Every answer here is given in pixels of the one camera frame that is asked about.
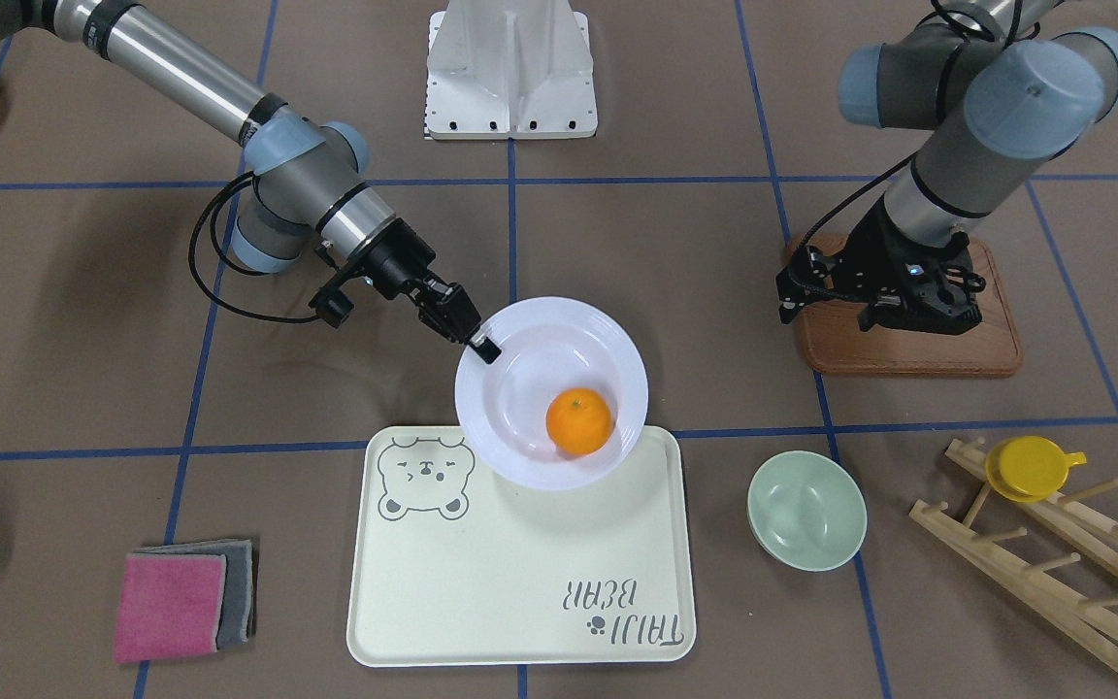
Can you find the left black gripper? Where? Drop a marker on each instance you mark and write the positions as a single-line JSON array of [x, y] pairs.
[[871, 237]]

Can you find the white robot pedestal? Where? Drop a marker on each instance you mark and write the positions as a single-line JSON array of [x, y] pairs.
[[509, 70]]

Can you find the wooden mug rack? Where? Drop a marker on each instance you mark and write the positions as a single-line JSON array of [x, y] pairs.
[[1075, 591]]

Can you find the orange fruit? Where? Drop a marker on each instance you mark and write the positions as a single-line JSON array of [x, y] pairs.
[[579, 421]]

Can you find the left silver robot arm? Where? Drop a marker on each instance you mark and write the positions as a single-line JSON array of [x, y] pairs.
[[998, 103]]

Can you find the pink cloth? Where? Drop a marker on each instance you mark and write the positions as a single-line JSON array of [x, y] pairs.
[[169, 607]]

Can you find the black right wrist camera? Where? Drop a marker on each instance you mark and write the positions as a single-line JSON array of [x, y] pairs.
[[330, 303]]

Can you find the cream bear tray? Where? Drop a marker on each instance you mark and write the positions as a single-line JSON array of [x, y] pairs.
[[454, 565]]

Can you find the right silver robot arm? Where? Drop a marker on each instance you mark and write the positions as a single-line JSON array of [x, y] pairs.
[[306, 177]]

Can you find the yellow mug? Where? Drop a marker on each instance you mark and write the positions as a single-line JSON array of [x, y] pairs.
[[1030, 468]]

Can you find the green bowl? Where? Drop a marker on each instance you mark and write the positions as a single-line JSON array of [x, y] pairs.
[[806, 511]]

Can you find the grey cloth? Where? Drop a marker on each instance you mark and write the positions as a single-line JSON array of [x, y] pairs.
[[238, 589]]

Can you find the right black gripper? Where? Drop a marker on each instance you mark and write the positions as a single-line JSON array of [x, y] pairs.
[[392, 259]]

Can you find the white round plate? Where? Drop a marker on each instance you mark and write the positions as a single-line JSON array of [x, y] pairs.
[[549, 345]]

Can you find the brown wooden tray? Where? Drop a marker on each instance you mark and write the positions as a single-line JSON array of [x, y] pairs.
[[828, 337]]

